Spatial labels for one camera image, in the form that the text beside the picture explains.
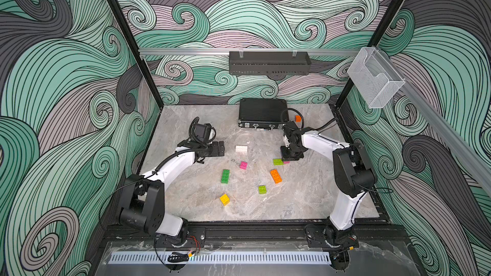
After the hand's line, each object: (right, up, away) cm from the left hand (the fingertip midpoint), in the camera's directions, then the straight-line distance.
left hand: (215, 146), depth 89 cm
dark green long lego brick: (+5, -14, 0) cm, 15 cm away
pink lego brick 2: (+34, -8, +3) cm, 36 cm away
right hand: (+34, -8, +6) cm, 36 cm away
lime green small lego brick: (+22, -19, -4) cm, 30 cm away
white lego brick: (+13, -3, +9) cm, 16 cm away
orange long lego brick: (+29, -14, 0) cm, 32 cm away
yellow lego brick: (+5, -22, -9) cm, 24 cm away
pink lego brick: (+14, -10, +4) cm, 17 cm away
